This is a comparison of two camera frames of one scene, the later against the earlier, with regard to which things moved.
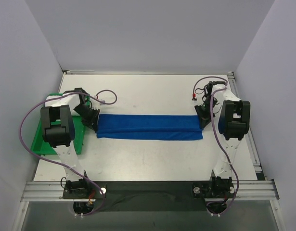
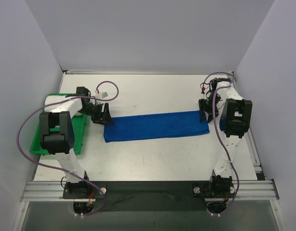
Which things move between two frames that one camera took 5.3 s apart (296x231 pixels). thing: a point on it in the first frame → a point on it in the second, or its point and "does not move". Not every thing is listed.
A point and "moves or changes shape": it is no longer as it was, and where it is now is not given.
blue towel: x=148 y=127 moves or changes shape
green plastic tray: x=79 y=128 does not move
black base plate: x=150 y=196 does not move
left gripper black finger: x=92 y=122 → x=106 y=118
